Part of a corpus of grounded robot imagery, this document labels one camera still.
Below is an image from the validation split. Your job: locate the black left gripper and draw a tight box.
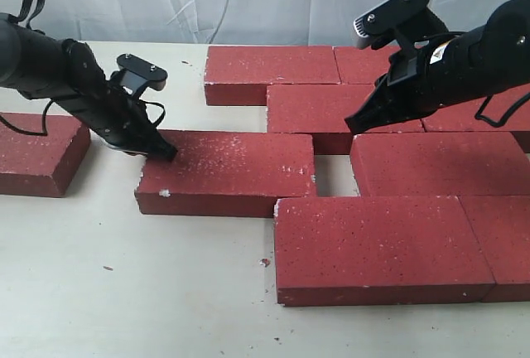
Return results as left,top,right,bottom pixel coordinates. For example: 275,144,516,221
57,81,178,162

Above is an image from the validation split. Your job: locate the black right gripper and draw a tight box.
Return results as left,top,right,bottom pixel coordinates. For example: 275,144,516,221
344,30,495,134

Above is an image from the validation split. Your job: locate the red brick white speckled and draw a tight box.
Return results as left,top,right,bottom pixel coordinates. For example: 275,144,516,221
134,130,317,218

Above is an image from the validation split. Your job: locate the red brick once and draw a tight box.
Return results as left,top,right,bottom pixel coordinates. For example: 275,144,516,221
266,85,426,155

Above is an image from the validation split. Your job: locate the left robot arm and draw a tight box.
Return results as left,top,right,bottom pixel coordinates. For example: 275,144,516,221
1,13,177,161

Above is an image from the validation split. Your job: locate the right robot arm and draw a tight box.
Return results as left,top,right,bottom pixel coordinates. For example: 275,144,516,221
344,0,529,135

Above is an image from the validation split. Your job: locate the red brick second row right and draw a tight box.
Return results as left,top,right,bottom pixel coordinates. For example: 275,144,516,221
422,85,529,153

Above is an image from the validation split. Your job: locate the red brick third row right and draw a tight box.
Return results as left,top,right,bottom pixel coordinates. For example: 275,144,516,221
350,132,529,196

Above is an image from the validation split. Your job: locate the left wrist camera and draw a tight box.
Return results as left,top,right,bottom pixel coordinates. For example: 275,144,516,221
109,53,168,99

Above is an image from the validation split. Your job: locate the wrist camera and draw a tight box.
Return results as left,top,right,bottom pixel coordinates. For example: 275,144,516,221
109,53,168,99
352,0,448,50

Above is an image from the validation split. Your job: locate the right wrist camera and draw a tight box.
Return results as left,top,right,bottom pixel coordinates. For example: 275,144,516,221
352,0,448,50

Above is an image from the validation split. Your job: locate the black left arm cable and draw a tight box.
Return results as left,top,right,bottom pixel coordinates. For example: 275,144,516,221
0,0,166,138

